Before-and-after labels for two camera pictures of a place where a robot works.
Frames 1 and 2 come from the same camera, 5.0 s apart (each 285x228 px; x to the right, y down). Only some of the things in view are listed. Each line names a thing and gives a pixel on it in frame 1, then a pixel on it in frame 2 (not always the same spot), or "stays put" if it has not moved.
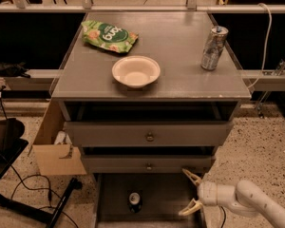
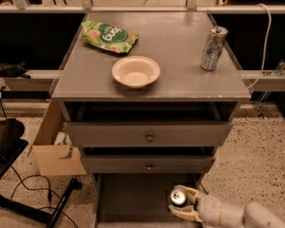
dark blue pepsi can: (134, 200) to (178, 197)
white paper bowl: (136, 71) stays put
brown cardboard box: (54, 159) stays put
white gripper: (207, 193) to (209, 209)
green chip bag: (108, 35) stays put
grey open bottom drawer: (145, 200) stays put
